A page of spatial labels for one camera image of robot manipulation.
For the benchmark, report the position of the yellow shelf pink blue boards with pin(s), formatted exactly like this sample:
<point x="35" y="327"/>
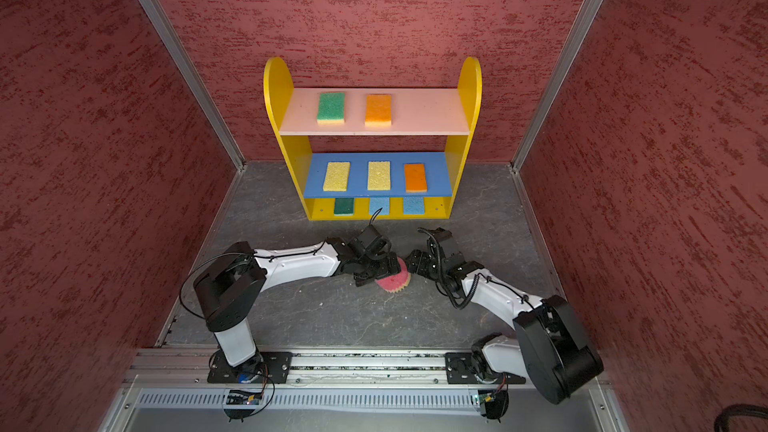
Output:
<point x="433" y="126"/>

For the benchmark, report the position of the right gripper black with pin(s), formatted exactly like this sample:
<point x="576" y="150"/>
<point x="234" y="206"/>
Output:
<point x="417" y="262"/>

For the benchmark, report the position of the left aluminium corner post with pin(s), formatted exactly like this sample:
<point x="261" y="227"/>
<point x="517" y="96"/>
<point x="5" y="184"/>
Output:
<point x="173" y="44"/>

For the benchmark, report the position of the green scouring sponge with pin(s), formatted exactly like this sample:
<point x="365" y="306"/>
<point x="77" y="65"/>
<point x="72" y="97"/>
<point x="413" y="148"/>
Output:
<point x="344" y="206"/>

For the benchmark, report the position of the aluminium mounting rail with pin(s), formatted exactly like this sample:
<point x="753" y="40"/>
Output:
<point x="310" y="368"/>

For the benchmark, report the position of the dark yellow scouring pad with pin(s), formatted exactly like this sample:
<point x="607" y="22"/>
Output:
<point x="331" y="108"/>

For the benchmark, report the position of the aluminium corner post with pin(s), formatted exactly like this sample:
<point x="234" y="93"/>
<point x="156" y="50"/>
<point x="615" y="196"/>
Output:
<point x="580" y="28"/>
<point x="173" y="44"/>

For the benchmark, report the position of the yellow sponge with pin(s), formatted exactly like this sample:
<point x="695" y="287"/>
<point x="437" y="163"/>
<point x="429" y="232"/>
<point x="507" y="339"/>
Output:
<point x="379" y="176"/>
<point x="336" y="177"/>

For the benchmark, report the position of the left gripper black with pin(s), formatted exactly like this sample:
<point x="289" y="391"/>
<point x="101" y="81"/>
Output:
<point x="385" y="270"/>

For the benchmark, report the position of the orange sponge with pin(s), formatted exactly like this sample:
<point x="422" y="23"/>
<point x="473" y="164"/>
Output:
<point x="378" y="111"/>
<point x="415" y="178"/>

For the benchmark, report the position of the white slotted cable duct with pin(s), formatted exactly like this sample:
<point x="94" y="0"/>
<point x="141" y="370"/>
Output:
<point x="457" y="400"/>

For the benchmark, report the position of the right aluminium corner post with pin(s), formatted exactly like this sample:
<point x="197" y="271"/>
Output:
<point x="580" y="28"/>

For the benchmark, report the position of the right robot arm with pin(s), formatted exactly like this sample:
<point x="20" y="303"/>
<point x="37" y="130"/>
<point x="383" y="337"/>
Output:
<point x="550" y="349"/>

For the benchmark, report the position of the right electronics board with wires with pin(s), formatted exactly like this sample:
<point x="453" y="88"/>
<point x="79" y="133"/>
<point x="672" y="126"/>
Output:
<point x="492" y="405"/>

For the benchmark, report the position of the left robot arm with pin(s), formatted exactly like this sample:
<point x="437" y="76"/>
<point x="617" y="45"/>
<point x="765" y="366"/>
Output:
<point x="228" y="287"/>

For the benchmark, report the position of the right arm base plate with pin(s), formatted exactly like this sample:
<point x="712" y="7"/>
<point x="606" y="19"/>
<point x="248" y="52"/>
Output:
<point x="469" y="368"/>

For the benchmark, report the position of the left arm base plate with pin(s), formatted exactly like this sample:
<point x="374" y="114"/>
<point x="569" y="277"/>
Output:
<point x="264" y="368"/>

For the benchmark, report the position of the blue sponge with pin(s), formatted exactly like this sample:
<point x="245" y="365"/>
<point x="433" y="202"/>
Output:
<point x="413" y="206"/>
<point x="379" y="206"/>

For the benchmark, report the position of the pink round smiley sponge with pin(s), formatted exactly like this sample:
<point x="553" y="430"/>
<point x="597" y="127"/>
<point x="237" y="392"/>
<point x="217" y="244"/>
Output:
<point x="396" y="282"/>

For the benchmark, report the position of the electronics board with wires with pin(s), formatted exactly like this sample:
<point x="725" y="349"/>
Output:
<point x="243" y="399"/>
<point x="492" y="405"/>

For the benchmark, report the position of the left electronics board with wires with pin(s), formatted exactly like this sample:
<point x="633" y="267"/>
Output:
<point x="243" y="399"/>

